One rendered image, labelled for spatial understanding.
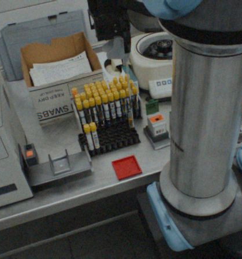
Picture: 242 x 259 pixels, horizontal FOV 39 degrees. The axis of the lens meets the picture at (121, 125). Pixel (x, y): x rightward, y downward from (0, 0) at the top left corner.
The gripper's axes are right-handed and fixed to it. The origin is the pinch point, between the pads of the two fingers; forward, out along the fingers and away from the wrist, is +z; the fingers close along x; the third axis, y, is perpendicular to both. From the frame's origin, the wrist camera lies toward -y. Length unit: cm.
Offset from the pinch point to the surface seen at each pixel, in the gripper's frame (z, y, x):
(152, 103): 15.0, -5.9, 2.0
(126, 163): 25.8, 6.1, 11.2
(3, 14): 1, 29, -51
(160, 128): 20.2, -6.1, 7.1
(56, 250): 114, 40, -25
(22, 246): 87, 51, -15
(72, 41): 13.8, 7.8, -44.1
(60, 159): 21.9, 23.4, 6.0
